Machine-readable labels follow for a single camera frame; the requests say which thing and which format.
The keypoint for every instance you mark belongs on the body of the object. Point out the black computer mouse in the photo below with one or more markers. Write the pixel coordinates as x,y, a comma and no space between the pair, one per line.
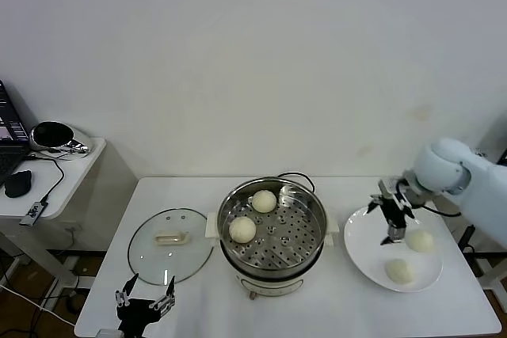
17,183

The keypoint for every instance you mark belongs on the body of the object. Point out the perforated steel steamer basket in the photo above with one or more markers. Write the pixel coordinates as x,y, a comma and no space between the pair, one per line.
293,243

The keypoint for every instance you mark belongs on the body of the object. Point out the white steamed baozi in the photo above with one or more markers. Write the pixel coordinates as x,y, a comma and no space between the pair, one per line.
400,270
264,200
242,230
420,241

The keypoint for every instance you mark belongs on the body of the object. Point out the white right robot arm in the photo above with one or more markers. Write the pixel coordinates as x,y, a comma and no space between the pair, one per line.
439,168

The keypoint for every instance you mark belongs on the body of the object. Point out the shiny chrome dome device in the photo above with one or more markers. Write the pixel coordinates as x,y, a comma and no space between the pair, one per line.
51,134

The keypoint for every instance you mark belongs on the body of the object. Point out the white side table with laptop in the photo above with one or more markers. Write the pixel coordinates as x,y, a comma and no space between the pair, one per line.
71,187

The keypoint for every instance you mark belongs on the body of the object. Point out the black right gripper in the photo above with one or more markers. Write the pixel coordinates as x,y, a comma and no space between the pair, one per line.
394,211

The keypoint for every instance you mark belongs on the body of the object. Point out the black laptop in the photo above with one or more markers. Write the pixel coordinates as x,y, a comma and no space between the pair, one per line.
8,156

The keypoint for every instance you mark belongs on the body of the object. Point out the grey usb hub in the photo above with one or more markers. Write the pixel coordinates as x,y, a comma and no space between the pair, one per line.
33,213

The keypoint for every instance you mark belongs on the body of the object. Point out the white round plate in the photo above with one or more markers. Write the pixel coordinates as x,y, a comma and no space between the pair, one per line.
364,251

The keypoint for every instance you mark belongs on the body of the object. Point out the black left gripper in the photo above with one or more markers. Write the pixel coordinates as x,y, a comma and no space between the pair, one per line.
134,314

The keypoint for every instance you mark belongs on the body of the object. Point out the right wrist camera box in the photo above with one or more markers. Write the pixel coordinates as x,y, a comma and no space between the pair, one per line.
407,201

